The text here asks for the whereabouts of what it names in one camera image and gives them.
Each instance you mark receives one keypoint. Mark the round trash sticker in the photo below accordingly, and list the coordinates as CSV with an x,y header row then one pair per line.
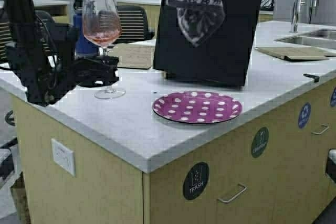
x,y
196,181

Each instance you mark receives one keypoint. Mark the metal recycle drawer handle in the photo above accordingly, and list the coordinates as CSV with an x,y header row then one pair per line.
x,y
321,129

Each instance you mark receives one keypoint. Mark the black white patterned cloth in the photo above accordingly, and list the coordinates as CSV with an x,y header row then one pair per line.
x,y
198,19

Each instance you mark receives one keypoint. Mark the black mesh office chair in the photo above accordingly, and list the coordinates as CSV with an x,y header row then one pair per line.
x,y
134,24

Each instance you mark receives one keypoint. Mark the blue water bottle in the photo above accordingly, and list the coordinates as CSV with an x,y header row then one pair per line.
x,y
84,48

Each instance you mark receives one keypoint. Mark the round compost sticker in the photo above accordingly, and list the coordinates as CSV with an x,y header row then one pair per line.
x,y
260,142

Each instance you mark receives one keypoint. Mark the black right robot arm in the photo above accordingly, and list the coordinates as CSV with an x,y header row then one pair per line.
x,y
207,40

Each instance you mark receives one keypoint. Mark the metal trash drawer handle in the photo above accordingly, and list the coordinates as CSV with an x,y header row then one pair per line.
x,y
233,193

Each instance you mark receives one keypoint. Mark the robot base right corner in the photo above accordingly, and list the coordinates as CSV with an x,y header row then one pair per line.
x,y
330,165

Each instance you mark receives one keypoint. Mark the wine glass with red liquid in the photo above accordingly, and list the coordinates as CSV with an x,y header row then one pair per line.
x,y
102,27

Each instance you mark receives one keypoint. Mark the purple polka dot plate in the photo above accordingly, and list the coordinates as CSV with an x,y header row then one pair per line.
x,y
197,107

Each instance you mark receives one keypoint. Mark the white island outlet plate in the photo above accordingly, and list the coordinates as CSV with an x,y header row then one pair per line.
x,y
63,156

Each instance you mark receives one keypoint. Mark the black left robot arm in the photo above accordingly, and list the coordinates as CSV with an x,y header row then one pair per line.
x,y
42,55

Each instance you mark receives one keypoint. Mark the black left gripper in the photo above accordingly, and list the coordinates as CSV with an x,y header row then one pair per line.
x,y
86,72

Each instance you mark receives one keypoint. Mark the tan cork mat right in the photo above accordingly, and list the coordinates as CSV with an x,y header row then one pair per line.
x,y
296,53

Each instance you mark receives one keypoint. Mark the blue recycle sticker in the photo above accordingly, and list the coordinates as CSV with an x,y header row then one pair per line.
x,y
304,115

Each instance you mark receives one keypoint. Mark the robot base left corner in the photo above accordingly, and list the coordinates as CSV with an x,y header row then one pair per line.
x,y
7,164

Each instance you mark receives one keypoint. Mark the small black clip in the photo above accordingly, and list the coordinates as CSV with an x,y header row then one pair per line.
x,y
314,77

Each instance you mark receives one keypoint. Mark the island steel sink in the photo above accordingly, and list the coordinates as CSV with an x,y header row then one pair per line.
x,y
322,38

